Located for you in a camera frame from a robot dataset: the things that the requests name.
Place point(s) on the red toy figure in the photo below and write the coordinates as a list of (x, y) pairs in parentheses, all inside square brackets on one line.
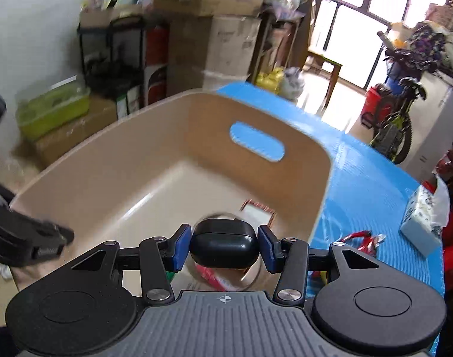
[(360, 241)]

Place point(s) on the tall pale cardboard box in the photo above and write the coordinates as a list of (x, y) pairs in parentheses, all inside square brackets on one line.
[(215, 55)]

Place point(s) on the black earbuds case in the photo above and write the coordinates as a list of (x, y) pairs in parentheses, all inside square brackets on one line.
[(224, 243)]

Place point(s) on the red gift bags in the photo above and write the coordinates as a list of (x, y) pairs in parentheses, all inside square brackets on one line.
[(451, 230)]

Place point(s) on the green container with clear lid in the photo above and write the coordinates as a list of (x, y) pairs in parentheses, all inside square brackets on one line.
[(53, 109)]

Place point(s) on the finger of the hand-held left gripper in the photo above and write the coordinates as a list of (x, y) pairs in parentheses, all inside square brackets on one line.
[(51, 240)]

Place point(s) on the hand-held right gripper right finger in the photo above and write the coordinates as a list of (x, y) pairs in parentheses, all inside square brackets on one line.
[(268, 247)]

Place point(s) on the white and red tape roll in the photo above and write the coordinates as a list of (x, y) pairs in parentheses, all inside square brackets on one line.
[(211, 277)]

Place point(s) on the white chest freezer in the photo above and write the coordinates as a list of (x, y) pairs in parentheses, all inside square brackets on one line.
[(440, 126)]

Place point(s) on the glass balcony door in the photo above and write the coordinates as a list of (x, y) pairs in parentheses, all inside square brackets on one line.
[(378, 26)]

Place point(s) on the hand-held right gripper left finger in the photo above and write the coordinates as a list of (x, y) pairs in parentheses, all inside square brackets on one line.
[(180, 245)]

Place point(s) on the floral garment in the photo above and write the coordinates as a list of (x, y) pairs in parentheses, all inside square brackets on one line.
[(427, 44)]

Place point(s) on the black metal rack cart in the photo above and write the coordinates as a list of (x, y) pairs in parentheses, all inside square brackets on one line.
[(111, 63)]

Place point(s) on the beige plastic storage bin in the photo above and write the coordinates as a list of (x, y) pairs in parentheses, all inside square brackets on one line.
[(155, 178)]

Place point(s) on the blue silicone baking mat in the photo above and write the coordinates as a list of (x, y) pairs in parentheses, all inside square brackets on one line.
[(371, 200)]

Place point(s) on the black and green bicycle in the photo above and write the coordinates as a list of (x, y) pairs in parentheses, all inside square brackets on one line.
[(395, 119)]

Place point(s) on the brown printed cardboard box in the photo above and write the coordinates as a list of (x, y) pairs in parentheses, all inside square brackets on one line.
[(77, 134)]

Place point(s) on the red and black appliance box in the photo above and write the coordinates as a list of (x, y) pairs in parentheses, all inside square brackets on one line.
[(156, 67)]

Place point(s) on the small cardboard box of sundries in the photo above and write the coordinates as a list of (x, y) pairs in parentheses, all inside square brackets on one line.
[(100, 13)]

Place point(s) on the white tissue box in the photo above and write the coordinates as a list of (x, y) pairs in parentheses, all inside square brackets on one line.
[(421, 219)]

